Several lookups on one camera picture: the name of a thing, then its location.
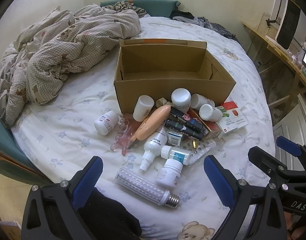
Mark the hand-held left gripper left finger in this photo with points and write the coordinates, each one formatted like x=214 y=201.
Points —
x=89 y=182

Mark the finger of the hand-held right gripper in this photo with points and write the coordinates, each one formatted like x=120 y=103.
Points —
x=288 y=147
x=265 y=158

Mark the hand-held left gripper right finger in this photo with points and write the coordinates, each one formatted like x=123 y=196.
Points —
x=216 y=182

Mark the blister pack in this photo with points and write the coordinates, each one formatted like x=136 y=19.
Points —
x=203 y=150

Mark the white bottle teal label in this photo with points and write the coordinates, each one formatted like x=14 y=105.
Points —
x=179 y=156

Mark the white medicine box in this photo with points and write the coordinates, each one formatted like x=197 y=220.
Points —
x=230 y=127

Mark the small white pill bottle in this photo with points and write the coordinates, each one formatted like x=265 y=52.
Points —
x=169 y=175

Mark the LED corn light bulb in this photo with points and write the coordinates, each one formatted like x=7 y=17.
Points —
x=140 y=182

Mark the dark red box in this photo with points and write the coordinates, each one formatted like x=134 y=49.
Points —
x=212 y=129

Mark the pink hair claw clip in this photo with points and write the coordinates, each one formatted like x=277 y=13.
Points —
x=124 y=140

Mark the white pill bottle red label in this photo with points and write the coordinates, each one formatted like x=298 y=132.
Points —
x=105 y=123

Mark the small blue white box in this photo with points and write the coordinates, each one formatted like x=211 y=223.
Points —
x=175 y=138

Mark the green and white box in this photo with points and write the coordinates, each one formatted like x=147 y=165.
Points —
x=224 y=112

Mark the white bottle green label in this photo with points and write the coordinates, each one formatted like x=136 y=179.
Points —
x=209 y=112

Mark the white spray bottle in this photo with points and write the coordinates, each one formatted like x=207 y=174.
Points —
x=153 y=147

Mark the white bottle orange label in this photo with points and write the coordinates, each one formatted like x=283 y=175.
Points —
x=200 y=100

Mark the peach plastic handheld device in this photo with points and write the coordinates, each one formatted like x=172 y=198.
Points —
x=153 y=123

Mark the plain white cylinder bottle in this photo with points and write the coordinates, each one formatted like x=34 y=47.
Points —
x=143 y=107

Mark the wide white jar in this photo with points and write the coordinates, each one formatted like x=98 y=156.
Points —
x=180 y=97

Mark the cream hair scrunchie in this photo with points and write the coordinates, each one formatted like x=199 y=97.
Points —
x=161 y=102

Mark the brown cardboard box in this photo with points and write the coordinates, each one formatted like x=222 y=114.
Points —
x=143 y=90

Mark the person's right hand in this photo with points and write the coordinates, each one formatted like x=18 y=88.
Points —
x=297 y=226

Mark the white cabinet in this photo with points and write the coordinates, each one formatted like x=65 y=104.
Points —
x=293 y=125

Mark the black cloth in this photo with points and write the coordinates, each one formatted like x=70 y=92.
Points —
x=110 y=215

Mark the black and white tower fan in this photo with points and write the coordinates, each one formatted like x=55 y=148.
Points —
x=289 y=25

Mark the checked beige duvet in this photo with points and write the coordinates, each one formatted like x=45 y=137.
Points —
x=55 y=55

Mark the grey patterned cloth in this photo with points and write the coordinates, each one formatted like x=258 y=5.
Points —
x=218 y=27

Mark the black garment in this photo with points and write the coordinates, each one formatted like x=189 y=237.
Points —
x=180 y=14

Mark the leopard print cloth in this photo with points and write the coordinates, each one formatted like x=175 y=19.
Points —
x=122 y=6

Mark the wooden wall desk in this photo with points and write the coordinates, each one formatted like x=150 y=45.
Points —
x=275 y=45

